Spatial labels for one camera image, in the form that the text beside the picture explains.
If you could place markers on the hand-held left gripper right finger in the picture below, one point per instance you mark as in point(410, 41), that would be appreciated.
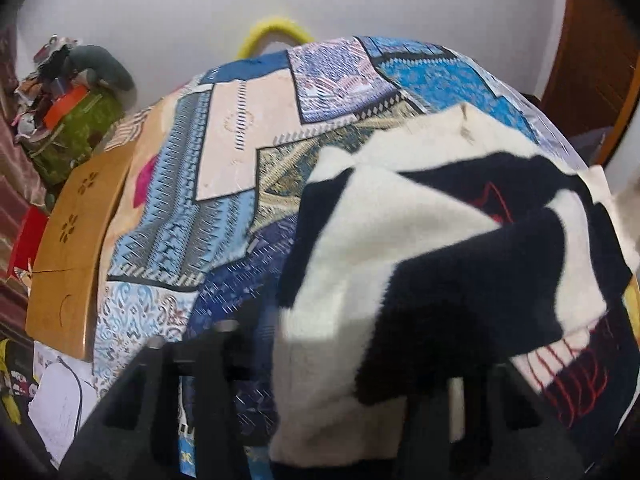
point(480, 410)

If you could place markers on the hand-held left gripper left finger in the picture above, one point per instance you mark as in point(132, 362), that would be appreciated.
point(220, 360)

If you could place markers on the black and cream striped sweater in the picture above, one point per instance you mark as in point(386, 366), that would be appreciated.
point(400, 240)

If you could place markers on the pile of clothes and sundries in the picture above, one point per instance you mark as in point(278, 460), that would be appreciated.
point(35, 85)

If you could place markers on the blue patchwork bedspread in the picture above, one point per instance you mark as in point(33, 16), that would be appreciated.
point(225, 220)

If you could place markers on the white paper sheets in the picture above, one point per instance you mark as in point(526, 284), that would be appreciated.
point(55, 400)

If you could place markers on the bamboo board with flower cutouts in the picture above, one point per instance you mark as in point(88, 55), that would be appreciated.
point(75, 240)

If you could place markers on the yellow and black printed bag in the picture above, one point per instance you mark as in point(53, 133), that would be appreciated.
point(15, 380)

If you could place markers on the red box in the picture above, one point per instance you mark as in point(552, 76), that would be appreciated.
point(27, 240)

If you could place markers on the brown striped curtain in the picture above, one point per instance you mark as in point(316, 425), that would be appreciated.
point(15, 185)

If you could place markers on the green patterned storage bag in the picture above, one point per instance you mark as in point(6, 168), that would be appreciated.
point(85, 125)

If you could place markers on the white sliding wardrobe door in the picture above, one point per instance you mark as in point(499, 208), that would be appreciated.
point(627, 180)

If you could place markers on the grey storage box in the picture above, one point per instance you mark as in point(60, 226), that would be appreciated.
point(587, 147)

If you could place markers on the orange box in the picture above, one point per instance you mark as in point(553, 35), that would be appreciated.
point(62, 107)

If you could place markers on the grey plush toy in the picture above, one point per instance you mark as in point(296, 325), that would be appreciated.
point(105, 60)

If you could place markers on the yellow foam tube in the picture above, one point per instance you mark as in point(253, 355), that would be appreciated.
point(272, 24)

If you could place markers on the brown wooden door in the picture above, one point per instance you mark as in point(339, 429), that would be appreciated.
point(590, 50)

